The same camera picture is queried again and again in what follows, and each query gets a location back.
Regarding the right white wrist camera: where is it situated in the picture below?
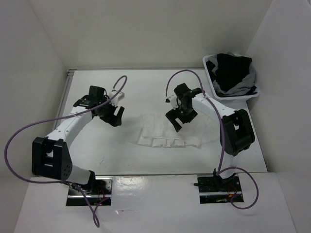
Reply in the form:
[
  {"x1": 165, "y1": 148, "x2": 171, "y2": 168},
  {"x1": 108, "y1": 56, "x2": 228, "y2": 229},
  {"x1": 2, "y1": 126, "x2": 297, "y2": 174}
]
[{"x1": 165, "y1": 94, "x2": 180, "y2": 109}]

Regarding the white pleated skirt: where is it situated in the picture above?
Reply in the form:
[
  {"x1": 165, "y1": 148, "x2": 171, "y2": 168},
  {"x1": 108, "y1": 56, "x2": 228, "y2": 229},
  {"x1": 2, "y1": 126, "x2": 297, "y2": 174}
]
[{"x1": 129, "y1": 114, "x2": 219, "y2": 148}]

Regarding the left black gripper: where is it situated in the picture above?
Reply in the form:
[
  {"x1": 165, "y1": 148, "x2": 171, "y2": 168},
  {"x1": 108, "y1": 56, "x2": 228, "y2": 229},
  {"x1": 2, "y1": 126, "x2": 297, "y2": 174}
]
[{"x1": 97, "y1": 97, "x2": 125, "y2": 127}]

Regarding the white plastic basket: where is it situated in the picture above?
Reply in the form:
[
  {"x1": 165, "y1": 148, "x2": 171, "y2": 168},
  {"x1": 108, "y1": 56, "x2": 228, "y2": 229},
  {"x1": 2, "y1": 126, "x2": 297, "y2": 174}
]
[{"x1": 202, "y1": 55, "x2": 261, "y2": 101}]

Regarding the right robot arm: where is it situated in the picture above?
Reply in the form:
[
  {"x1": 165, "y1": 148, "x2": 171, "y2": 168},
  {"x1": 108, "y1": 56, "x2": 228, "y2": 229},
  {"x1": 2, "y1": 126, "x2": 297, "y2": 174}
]
[{"x1": 165, "y1": 83, "x2": 255, "y2": 191}]

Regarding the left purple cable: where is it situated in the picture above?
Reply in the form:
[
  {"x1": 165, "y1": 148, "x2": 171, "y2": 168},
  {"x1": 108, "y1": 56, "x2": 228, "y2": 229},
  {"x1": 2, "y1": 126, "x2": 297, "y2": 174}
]
[{"x1": 4, "y1": 75, "x2": 128, "y2": 228}]

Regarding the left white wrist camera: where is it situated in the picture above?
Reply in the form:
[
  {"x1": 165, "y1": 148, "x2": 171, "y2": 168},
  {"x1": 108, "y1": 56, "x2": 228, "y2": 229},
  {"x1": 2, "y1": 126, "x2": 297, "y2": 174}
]
[{"x1": 108, "y1": 90, "x2": 125, "y2": 106}]

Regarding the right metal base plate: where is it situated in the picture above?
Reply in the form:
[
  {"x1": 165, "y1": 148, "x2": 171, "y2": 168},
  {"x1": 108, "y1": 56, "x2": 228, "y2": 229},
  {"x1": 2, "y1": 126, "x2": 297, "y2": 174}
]
[{"x1": 193, "y1": 174, "x2": 244, "y2": 204}]

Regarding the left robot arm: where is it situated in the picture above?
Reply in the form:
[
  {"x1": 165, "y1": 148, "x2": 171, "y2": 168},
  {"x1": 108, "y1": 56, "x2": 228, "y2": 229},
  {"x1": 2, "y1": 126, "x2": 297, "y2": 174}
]
[{"x1": 32, "y1": 86, "x2": 125, "y2": 194}]

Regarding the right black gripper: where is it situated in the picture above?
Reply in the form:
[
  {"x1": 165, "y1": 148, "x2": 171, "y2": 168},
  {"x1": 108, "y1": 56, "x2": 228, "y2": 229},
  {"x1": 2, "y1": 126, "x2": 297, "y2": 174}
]
[{"x1": 166, "y1": 103, "x2": 198, "y2": 132}]

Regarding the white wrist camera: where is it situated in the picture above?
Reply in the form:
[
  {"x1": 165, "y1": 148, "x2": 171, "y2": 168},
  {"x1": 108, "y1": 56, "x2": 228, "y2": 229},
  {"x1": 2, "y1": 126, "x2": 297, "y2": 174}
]
[
  {"x1": 108, "y1": 90, "x2": 125, "y2": 106},
  {"x1": 165, "y1": 94, "x2": 180, "y2": 109}
]

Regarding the black skirt in basket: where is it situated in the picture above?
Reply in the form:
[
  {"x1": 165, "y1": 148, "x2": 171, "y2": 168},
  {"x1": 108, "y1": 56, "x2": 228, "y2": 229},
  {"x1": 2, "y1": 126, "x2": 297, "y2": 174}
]
[{"x1": 206, "y1": 52, "x2": 258, "y2": 96}]

